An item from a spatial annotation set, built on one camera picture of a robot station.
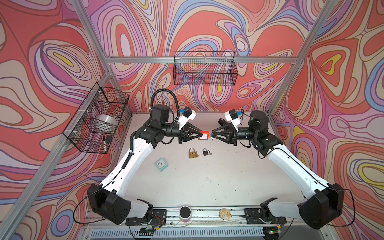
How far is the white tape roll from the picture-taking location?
703 millimetres

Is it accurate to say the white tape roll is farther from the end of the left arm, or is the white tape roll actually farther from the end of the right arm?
the end of the right arm

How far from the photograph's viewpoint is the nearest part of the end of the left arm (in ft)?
1.92
